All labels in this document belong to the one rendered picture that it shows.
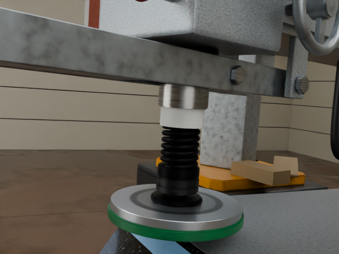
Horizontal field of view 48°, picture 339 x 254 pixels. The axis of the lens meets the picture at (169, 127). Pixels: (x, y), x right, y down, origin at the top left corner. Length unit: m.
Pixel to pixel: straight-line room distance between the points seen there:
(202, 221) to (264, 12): 0.31
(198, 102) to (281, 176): 0.88
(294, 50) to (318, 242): 0.33
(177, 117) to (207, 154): 1.07
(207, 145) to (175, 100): 1.07
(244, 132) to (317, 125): 6.52
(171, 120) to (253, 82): 0.16
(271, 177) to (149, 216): 0.89
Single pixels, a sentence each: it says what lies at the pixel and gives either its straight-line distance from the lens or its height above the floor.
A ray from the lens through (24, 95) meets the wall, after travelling 6.55.
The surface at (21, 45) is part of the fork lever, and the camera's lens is 0.41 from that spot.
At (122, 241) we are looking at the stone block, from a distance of 0.75.
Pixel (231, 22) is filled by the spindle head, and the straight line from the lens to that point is 0.53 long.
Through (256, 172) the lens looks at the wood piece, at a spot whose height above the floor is 0.81.
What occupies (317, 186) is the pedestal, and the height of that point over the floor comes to 0.74.
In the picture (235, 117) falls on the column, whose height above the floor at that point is 1.00.
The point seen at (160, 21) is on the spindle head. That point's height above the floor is 1.17.
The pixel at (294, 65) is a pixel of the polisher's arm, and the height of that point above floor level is 1.14.
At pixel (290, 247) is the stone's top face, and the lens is 0.66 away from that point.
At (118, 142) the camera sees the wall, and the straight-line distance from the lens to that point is 6.86.
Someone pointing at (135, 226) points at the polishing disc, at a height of 0.89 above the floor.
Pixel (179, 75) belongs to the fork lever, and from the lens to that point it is 0.52.
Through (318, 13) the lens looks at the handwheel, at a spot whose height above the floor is 1.21.
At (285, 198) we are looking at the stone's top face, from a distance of 0.96.
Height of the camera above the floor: 1.08
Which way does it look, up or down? 5 degrees down
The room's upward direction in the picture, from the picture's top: 4 degrees clockwise
